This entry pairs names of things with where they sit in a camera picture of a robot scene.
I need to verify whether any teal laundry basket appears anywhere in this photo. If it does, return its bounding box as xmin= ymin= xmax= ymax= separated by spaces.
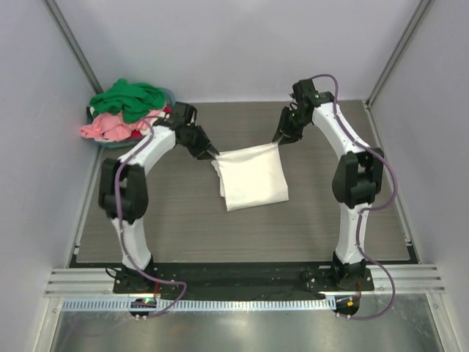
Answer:
xmin=95 ymin=87 xmax=176 ymax=149

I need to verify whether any pink t-shirt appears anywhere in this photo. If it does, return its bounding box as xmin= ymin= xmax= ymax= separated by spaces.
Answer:
xmin=80 ymin=113 xmax=142 ymax=142

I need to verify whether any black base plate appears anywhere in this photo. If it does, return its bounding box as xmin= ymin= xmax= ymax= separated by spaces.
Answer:
xmin=113 ymin=262 xmax=374 ymax=301

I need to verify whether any white t-shirt robot print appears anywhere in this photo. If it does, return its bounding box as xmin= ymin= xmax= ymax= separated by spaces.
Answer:
xmin=212 ymin=142 xmax=289 ymax=212

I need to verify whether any green t-shirt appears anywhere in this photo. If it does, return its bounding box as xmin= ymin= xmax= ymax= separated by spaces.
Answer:
xmin=89 ymin=78 xmax=166 ymax=124

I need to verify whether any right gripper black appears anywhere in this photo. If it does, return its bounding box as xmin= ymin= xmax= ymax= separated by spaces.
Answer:
xmin=273 ymin=106 xmax=310 ymax=146

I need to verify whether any right aluminium corner post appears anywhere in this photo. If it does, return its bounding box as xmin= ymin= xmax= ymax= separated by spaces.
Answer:
xmin=364 ymin=0 xmax=437 ymax=111

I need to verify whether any white slotted cable duct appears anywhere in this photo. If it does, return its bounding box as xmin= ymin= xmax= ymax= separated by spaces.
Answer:
xmin=62 ymin=297 xmax=336 ymax=312

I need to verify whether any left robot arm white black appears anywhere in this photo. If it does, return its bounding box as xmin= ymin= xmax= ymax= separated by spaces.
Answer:
xmin=98 ymin=102 xmax=219 ymax=293

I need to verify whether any white t-shirt in basket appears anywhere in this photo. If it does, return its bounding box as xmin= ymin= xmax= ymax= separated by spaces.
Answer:
xmin=135 ymin=107 xmax=171 ymax=135

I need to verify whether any aluminium corner post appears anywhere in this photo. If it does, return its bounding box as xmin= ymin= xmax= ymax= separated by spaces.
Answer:
xmin=43 ymin=0 xmax=103 ymax=94
xmin=364 ymin=0 xmax=437 ymax=111

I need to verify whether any left aluminium corner post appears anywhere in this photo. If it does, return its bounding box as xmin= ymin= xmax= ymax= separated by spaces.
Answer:
xmin=43 ymin=0 xmax=103 ymax=94

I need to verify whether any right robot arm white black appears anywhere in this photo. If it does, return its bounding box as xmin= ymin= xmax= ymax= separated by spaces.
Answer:
xmin=273 ymin=79 xmax=384 ymax=290

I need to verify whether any red t-shirt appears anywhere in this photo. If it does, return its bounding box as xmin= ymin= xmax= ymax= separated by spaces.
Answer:
xmin=130 ymin=107 xmax=171 ymax=139

